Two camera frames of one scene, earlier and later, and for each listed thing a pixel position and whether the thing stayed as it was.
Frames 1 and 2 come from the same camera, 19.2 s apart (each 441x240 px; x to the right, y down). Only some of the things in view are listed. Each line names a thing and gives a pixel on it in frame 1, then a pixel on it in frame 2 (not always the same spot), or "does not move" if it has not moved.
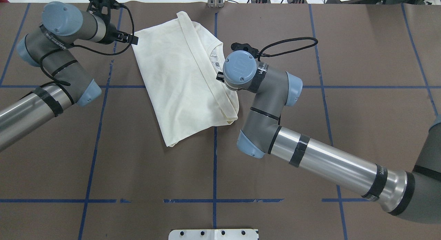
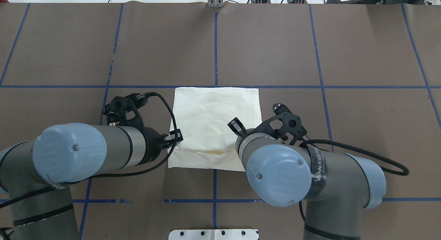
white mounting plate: [213, 234] does not move
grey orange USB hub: [254, 1] does not move
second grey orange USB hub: [290, 1] does not move
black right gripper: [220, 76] → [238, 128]
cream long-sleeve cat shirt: [179, 59] → [202, 114]
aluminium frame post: [215, 0] does not move
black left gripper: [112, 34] → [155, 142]
